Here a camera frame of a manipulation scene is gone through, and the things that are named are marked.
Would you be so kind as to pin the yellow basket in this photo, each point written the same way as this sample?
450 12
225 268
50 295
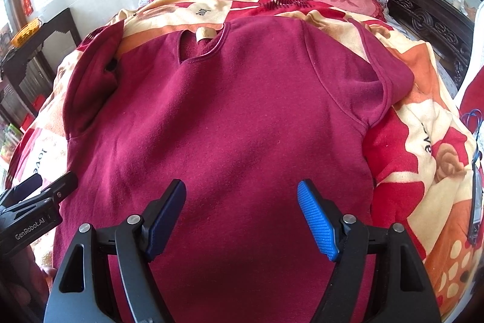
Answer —
25 33

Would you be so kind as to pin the red wall sticker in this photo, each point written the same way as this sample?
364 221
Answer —
27 7

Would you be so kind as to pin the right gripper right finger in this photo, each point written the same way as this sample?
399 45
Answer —
400 288

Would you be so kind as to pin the dark carved wooden headboard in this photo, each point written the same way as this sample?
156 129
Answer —
449 31

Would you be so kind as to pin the left human hand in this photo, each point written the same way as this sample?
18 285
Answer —
36 281

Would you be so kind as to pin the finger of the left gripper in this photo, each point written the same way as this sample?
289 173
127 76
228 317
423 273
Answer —
56 191
20 192

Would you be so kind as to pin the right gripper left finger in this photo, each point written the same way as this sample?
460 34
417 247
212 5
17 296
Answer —
83 290

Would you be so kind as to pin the dark red sweater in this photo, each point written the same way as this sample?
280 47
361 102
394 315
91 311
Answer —
240 119

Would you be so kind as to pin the dark wooden side table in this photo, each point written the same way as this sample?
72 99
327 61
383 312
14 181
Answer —
26 75

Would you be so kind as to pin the orange red patterned blanket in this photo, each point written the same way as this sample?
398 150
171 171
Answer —
420 154

